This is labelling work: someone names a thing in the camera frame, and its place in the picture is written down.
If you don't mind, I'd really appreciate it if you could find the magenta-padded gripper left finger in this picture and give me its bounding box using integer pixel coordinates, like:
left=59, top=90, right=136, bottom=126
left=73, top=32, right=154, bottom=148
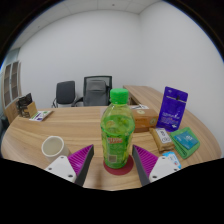
left=44, top=143, right=95, bottom=187

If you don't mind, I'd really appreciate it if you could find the cream and brown mug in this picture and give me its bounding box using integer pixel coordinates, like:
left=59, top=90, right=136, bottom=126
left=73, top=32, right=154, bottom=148
left=40, top=135, right=71, bottom=163

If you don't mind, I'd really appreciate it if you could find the small blue white packet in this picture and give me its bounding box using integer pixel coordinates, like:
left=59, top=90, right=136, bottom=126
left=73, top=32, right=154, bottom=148
left=161, top=150, right=183, bottom=170

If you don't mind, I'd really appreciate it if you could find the flat round red coaster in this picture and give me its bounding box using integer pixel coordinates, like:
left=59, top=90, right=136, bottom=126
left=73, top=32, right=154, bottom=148
left=102, top=154, right=135, bottom=176

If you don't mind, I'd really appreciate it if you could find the black office chair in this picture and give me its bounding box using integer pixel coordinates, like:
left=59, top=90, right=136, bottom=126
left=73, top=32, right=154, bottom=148
left=51, top=80, right=77, bottom=108

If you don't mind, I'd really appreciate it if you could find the purple standing pouch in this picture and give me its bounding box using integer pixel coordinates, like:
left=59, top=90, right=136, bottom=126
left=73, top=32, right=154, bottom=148
left=155, top=86, right=189, bottom=133

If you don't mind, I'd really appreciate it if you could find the dark brown printed box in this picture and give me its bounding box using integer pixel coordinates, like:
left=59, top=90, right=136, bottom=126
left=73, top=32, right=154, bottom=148
left=15, top=92, right=34, bottom=114

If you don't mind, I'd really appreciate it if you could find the tan cardboard box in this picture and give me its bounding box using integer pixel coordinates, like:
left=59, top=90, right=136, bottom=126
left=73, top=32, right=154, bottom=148
left=24, top=101, right=38, bottom=119

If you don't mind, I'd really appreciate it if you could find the grey mesh office chair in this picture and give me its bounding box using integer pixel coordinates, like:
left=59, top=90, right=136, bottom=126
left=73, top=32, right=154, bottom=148
left=71, top=75, right=113, bottom=108

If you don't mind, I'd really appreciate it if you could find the wooden side desk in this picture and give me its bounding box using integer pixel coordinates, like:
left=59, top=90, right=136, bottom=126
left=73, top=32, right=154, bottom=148
left=122, top=85, right=168, bottom=111

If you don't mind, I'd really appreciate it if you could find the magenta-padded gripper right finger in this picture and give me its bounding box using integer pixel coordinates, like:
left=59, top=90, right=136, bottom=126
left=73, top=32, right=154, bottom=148
left=131, top=144, right=181, bottom=187

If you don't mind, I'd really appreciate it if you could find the white sheet with round print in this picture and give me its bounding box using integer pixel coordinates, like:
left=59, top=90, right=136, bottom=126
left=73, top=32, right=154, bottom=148
left=129, top=104, right=150, bottom=111

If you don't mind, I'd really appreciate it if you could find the white green leaflet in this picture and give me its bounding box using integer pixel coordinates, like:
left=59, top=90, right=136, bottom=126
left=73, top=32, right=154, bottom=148
left=28, top=110, right=54, bottom=122

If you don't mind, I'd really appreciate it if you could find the green drink bottle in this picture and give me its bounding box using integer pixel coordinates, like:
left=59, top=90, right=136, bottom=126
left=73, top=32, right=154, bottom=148
left=99, top=87, right=136, bottom=169

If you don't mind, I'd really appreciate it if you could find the green packet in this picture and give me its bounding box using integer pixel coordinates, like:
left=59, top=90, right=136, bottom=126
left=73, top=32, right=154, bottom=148
left=169, top=126, right=201, bottom=160

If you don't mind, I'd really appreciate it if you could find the orange-brown box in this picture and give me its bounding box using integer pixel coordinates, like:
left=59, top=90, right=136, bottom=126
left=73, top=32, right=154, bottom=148
left=130, top=108, right=160, bottom=134

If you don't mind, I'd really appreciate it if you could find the wooden glass-door shelf cabinet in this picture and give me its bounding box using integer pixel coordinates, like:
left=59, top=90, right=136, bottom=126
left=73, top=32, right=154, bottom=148
left=0, top=59, right=23, bottom=124

